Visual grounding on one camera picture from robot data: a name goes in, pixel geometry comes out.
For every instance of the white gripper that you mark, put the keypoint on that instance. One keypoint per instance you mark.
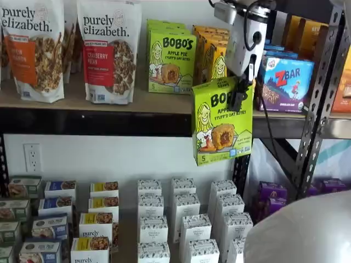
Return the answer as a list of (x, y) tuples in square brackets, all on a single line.
[(244, 46)]

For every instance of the white floral print box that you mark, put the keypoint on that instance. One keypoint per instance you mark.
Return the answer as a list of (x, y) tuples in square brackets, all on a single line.
[(149, 187), (150, 205), (153, 253), (235, 250), (229, 206), (223, 187), (203, 250), (195, 227), (237, 226), (153, 228), (183, 186), (186, 205)]

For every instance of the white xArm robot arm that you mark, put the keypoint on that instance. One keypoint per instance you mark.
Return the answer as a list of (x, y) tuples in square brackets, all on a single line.
[(301, 235)]

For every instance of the blue granola box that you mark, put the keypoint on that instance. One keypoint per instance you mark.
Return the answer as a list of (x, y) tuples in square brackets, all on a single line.
[(50, 227), (41, 252), (60, 189), (56, 205)]

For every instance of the white wall outlet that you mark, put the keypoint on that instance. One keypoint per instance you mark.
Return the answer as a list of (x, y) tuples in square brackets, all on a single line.
[(32, 157)]

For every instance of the brown snack box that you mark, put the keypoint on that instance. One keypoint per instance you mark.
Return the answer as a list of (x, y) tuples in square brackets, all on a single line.
[(312, 41)]

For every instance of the orange label granola bag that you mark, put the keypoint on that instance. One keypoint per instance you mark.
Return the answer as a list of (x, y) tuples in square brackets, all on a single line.
[(33, 54)]

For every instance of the green Bobo's apple pie box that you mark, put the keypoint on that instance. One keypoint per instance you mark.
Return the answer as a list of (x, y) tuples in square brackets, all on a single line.
[(164, 22), (219, 131), (170, 29), (172, 63)]

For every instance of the orange snack box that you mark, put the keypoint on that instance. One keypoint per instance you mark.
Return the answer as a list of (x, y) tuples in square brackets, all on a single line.
[(342, 90), (294, 33)]

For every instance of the white granola bag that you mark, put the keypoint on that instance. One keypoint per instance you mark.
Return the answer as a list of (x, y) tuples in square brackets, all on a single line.
[(1, 54), (72, 49)]

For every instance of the yellow purely elizabeth box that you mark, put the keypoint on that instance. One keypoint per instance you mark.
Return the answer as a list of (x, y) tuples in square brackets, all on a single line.
[(103, 205), (104, 189), (90, 250), (96, 224)]

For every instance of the purple snack box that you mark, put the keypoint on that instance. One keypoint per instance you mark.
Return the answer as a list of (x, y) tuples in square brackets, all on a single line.
[(329, 186), (271, 208), (274, 189)]

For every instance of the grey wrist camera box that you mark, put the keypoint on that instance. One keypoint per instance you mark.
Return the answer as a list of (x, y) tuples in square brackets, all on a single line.
[(225, 12)]

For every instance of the black metal shelving unit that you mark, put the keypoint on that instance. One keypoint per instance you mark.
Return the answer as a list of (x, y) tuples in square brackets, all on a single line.
[(109, 123)]

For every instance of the blue ZBar box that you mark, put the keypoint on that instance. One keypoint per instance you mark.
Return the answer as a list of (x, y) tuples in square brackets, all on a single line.
[(282, 54), (288, 87), (274, 48)]

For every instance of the cranberry pecan granola bag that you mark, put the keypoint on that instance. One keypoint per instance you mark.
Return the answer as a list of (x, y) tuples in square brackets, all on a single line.
[(109, 60)]

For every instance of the white patterned boxes group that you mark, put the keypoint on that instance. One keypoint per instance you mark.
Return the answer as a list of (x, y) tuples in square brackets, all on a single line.
[(129, 219)]

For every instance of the green granola box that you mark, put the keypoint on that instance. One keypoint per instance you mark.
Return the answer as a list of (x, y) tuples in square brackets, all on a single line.
[(9, 233), (24, 186), (5, 254), (15, 209)]

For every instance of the wooden shelf board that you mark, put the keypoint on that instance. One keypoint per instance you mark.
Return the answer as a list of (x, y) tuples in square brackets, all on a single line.
[(68, 104)]

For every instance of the grey metal shelving unit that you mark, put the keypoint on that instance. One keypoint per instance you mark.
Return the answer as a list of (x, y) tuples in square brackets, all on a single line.
[(340, 128)]

